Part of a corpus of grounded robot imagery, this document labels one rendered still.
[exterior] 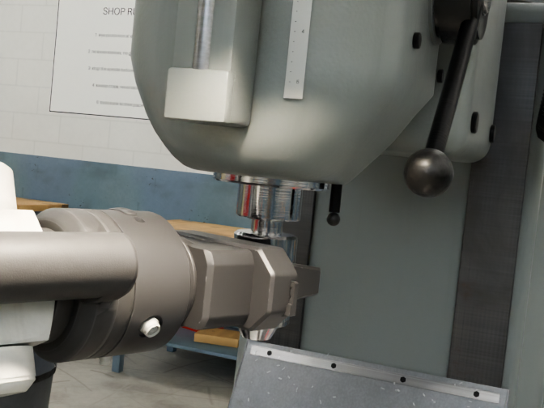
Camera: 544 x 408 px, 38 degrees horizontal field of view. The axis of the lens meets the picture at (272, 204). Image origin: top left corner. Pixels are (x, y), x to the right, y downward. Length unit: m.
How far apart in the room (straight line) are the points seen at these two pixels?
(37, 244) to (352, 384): 0.62
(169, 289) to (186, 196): 4.90
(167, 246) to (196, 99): 0.09
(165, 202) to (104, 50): 1.19
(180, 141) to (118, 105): 5.17
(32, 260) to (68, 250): 0.02
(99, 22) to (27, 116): 0.91
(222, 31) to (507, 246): 0.53
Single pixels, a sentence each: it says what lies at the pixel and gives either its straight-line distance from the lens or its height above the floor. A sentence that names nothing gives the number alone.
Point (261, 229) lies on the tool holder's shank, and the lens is 0.57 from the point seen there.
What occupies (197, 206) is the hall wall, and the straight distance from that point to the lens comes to 5.32.
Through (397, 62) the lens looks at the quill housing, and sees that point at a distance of 0.51.
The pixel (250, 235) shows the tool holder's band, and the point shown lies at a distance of 0.56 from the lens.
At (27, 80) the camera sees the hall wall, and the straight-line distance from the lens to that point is 6.16.
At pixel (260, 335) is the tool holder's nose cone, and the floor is 1.20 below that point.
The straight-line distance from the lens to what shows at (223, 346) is 4.64.
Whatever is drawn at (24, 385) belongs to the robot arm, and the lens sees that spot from 0.42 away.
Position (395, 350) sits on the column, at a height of 1.12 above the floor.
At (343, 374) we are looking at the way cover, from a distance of 0.95.
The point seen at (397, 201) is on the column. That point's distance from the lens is 0.93.
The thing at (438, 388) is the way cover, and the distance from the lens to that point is 0.93.
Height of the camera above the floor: 1.32
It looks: 3 degrees down
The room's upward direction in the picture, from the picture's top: 6 degrees clockwise
